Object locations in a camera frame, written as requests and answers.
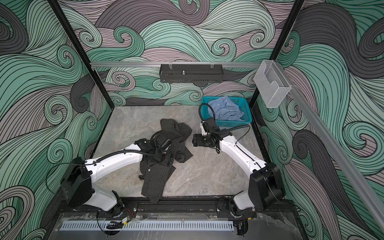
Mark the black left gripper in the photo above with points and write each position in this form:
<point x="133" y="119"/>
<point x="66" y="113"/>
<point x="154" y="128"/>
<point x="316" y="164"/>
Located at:
<point x="169" y="160"/>

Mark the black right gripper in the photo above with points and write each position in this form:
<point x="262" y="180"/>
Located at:
<point x="198" y="140"/>

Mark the dark grey pinstripe shirt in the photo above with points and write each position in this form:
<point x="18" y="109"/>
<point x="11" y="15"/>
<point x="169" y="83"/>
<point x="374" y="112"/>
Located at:
<point x="155" y="172"/>

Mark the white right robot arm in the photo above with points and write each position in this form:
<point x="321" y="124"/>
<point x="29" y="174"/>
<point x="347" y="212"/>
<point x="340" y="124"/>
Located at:
<point x="265" y="179"/>

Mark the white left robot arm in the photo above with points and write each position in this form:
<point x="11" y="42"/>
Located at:
<point x="78" y="182"/>

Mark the light blue shirt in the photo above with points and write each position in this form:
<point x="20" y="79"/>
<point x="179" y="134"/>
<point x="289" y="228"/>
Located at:
<point x="224" y="109"/>

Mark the teal plastic basket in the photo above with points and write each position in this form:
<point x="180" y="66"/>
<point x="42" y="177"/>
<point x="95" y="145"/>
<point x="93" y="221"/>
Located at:
<point x="241" y="102"/>

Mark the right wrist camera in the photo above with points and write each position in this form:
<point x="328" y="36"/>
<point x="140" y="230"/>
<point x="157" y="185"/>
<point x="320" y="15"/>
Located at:
<point x="209" y="127"/>

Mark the black vertical frame post right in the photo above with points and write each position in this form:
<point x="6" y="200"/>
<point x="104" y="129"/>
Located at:
<point x="287" y="27"/>

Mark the black vertical frame post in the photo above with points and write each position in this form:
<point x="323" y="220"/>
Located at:
<point x="83" y="56"/>
<point x="287" y="27"/>

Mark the black perforated wall tray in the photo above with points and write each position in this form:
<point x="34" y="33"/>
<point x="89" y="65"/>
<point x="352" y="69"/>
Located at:
<point x="196" y="74"/>

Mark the clear plastic wall bin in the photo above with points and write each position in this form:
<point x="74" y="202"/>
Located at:
<point x="272" y="82"/>

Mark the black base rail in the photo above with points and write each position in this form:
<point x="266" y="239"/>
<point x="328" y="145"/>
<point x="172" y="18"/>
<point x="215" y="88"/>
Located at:
<point x="217" y="206"/>

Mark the white slotted cable duct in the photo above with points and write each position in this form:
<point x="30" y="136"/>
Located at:
<point x="148" y="225"/>

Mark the black vertical frame post left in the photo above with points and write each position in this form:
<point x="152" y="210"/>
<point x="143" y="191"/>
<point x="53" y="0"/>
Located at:
<point x="83" y="56"/>

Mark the aluminium side wall rail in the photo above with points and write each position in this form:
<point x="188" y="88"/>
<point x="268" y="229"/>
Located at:
<point x="306" y="99"/>

